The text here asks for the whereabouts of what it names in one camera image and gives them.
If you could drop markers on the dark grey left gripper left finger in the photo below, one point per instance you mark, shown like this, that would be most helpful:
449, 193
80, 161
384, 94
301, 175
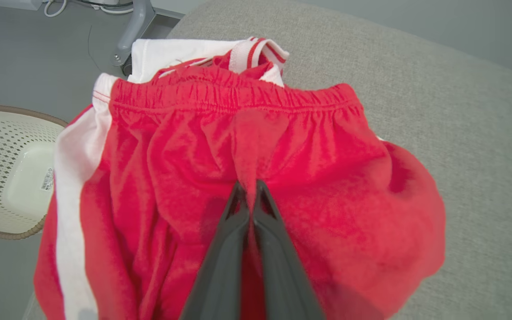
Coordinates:
227, 258

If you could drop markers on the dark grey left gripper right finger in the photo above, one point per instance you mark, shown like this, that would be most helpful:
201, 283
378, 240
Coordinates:
278, 266

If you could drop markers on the red shorts with white stripe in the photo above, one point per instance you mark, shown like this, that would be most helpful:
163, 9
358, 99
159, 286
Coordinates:
327, 178

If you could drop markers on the red and white basketball jersey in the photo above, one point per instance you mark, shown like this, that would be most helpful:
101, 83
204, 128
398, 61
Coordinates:
167, 53

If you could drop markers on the cream perforated laundry basket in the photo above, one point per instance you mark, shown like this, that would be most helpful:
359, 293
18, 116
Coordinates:
16, 178

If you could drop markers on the grey fabric sofa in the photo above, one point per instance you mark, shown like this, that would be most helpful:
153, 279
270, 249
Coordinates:
460, 133

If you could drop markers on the grey metal stand leg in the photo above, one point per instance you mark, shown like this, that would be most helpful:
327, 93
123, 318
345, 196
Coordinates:
136, 26

